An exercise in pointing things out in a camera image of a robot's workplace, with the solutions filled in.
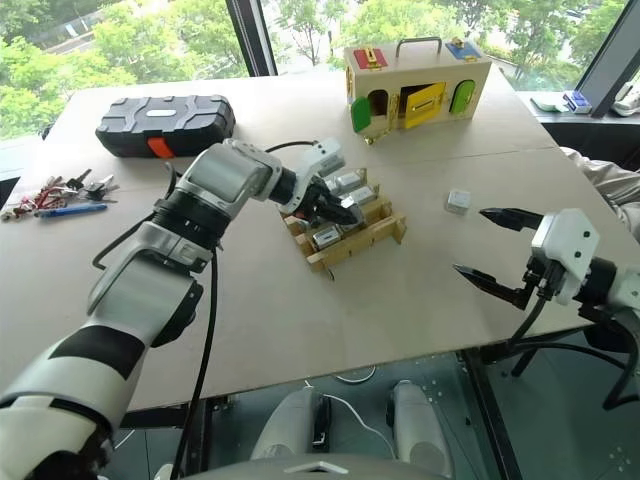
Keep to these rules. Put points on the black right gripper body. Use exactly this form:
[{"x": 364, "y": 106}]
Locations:
[{"x": 534, "y": 286}]

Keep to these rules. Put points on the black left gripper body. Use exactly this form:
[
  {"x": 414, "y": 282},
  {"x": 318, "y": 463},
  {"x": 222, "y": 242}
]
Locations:
[{"x": 314, "y": 201}]

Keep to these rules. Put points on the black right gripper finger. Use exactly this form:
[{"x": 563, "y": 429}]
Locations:
[
  {"x": 515, "y": 219},
  {"x": 487, "y": 281}
]

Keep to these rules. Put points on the small silver camera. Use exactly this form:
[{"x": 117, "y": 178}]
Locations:
[
  {"x": 459, "y": 201},
  {"x": 327, "y": 238},
  {"x": 348, "y": 181},
  {"x": 357, "y": 214},
  {"x": 365, "y": 196}
]

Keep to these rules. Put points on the beige sleeved person forearm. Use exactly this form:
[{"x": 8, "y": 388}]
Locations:
[{"x": 607, "y": 177}]

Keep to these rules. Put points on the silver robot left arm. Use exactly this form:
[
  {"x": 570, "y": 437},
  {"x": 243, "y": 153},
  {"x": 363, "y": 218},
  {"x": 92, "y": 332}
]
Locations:
[{"x": 220, "y": 180}]

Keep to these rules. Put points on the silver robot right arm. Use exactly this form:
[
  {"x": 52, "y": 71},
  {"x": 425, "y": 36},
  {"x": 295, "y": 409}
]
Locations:
[{"x": 622, "y": 292}]

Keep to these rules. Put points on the wooden tray rack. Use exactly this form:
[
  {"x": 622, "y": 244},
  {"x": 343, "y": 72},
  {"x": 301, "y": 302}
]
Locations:
[{"x": 367, "y": 235}]

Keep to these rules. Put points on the white green flat packet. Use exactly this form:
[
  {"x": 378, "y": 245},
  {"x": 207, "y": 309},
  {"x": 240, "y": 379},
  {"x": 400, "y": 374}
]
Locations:
[{"x": 547, "y": 104}]

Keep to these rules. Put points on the blue white small box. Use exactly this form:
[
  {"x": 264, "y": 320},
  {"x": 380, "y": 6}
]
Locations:
[{"x": 578, "y": 102}]

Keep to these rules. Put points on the wooden lock box coloured doors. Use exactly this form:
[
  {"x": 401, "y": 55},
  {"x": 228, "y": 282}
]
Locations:
[{"x": 425, "y": 80}]

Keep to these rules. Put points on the silver robot right leg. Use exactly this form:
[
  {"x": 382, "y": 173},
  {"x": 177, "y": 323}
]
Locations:
[{"x": 419, "y": 425}]

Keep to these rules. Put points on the silver robot leg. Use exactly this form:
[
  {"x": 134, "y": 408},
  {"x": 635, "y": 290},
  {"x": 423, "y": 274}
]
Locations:
[
  {"x": 419, "y": 425},
  {"x": 287, "y": 425}
]

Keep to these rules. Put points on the white desk device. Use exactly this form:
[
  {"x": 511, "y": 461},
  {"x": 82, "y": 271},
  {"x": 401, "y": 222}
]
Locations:
[{"x": 627, "y": 99}]

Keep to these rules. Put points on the black tool case orange latch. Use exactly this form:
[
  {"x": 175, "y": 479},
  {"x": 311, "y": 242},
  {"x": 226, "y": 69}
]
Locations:
[{"x": 165, "y": 122}]

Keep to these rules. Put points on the silver robot left leg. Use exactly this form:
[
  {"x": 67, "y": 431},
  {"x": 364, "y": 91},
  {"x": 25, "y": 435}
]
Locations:
[{"x": 287, "y": 425}]

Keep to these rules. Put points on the black headed key bunch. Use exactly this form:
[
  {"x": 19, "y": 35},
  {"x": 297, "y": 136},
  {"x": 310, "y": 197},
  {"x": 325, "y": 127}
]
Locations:
[{"x": 96, "y": 191}]

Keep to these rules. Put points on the blue pen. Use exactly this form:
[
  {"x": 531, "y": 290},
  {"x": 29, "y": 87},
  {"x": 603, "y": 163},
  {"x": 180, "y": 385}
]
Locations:
[{"x": 72, "y": 210}]

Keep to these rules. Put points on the grey robot torso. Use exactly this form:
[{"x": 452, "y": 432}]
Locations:
[{"x": 320, "y": 467}]

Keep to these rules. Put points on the red tagged key bunch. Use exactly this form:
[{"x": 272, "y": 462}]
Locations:
[{"x": 42, "y": 198}]

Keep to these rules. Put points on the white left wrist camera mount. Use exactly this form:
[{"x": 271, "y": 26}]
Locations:
[{"x": 325, "y": 154}]

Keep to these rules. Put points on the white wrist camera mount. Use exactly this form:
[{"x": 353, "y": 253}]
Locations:
[
  {"x": 325, "y": 154},
  {"x": 565, "y": 245}
]

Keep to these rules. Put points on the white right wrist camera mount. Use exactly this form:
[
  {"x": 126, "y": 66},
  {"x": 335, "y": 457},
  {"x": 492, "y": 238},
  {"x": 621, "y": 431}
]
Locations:
[{"x": 565, "y": 245}]

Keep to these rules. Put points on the black metal frame legs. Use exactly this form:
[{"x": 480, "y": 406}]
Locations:
[{"x": 617, "y": 375}]

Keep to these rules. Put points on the dark window frame post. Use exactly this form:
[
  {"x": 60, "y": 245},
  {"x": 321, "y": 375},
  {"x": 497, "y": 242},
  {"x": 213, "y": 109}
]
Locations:
[
  {"x": 610, "y": 55},
  {"x": 252, "y": 37}
]

